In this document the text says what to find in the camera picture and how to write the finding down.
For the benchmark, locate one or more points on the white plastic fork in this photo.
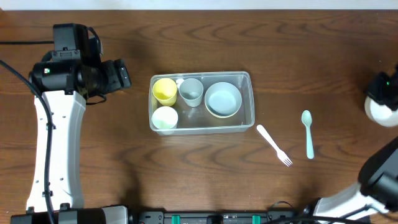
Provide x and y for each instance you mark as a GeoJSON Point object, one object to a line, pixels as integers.
{"type": "Point", "coordinates": [280, 153]}

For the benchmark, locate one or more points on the grey plastic cup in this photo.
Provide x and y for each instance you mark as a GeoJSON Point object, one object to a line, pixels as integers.
{"type": "Point", "coordinates": [191, 90]}

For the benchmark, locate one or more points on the light blue plastic bowl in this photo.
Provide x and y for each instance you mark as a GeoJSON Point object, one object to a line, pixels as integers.
{"type": "Point", "coordinates": [223, 93]}

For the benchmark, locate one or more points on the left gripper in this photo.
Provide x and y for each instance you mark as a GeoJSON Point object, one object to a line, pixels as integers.
{"type": "Point", "coordinates": [123, 73]}

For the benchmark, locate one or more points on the clear plastic container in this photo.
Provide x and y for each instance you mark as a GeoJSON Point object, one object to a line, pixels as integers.
{"type": "Point", "coordinates": [204, 119]}

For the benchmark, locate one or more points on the pale green plastic spoon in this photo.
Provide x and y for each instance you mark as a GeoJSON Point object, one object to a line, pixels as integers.
{"type": "Point", "coordinates": [307, 122]}

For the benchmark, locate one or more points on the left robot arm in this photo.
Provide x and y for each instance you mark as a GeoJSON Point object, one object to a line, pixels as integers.
{"type": "Point", "coordinates": [63, 83]}

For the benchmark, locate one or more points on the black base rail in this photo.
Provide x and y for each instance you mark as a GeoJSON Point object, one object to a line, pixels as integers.
{"type": "Point", "coordinates": [160, 217]}

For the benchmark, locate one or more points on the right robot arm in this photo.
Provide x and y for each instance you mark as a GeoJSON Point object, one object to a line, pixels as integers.
{"type": "Point", "coordinates": [376, 188]}

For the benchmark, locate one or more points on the white plastic cup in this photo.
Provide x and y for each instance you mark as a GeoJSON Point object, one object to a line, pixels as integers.
{"type": "Point", "coordinates": [165, 117]}

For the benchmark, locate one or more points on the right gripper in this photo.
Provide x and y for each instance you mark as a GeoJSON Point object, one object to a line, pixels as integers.
{"type": "Point", "coordinates": [376, 90]}

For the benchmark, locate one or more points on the yellow plastic bowl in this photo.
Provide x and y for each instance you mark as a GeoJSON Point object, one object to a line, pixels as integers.
{"type": "Point", "coordinates": [223, 111]}

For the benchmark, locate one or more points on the white plastic bowl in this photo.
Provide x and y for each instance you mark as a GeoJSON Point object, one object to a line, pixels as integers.
{"type": "Point", "coordinates": [380, 114]}

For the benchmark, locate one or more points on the yellow plastic cup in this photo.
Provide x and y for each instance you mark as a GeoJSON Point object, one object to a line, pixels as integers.
{"type": "Point", "coordinates": [165, 91]}

